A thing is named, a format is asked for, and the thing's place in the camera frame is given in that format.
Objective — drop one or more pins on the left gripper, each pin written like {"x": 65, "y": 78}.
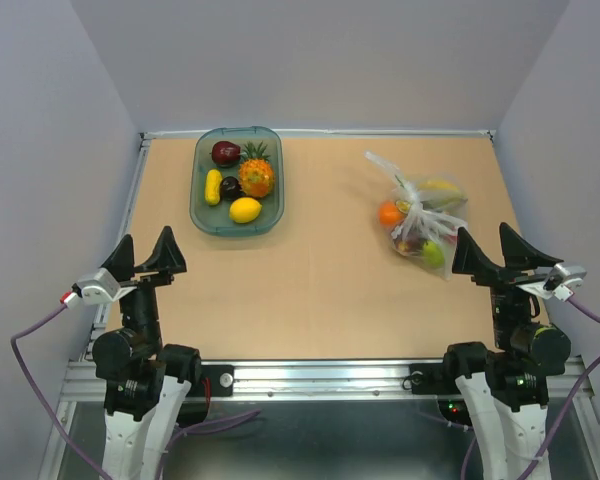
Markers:
{"x": 167, "y": 255}

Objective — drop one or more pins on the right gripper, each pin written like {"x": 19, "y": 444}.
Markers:
{"x": 469, "y": 258}

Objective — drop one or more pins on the clear plastic bag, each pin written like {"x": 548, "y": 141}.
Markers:
{"x": 421, "y": 223}

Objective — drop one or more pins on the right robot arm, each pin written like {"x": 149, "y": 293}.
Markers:
{"x": 506, "y": 390}

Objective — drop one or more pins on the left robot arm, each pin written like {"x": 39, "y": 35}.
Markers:
{"x": 146, "y": 379}

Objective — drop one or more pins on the green starfruit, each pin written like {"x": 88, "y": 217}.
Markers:
{"x": 432, "y": 254}

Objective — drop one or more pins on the green plastic tray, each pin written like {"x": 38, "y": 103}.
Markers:
{"x": 214, "y": 220}

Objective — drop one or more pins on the yellow banana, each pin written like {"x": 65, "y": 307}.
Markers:
{"x": 440, "y": 193}

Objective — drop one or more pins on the yellow corn cob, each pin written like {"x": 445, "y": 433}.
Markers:
{"x": 212, "y": 187}

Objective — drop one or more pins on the yellow lemon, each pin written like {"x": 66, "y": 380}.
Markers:
{"x": 244, "y": 210}

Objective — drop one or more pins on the dark purple plum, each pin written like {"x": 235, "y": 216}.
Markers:
{"x": 230, "y": 189}

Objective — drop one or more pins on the orange tangerine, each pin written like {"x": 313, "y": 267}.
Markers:
{"x": 389, "y": 215}

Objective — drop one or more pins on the dark red apple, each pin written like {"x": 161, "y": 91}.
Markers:
{"x": 226, "y": 154}

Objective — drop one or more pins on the orange pineapple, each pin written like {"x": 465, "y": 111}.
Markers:
{"x": 256, "y": 175}

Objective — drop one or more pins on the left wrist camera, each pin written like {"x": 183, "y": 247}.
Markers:
{"x": 96, "y": 288}

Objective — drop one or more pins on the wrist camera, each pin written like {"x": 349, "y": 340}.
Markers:
{"x": 96, "y": 288}
{"x": 559, "y": 283}

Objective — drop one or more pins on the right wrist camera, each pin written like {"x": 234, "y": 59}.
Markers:
{"x": 559, "y": 283}

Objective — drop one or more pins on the aluminium front rail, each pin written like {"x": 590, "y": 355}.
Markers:
{"x": 309, "y": 380}

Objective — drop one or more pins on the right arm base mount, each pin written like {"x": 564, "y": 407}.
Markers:
{"x": 428, "y": 379}

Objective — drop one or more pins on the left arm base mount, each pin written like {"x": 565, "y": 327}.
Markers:
{"x": 220, "y": 378}

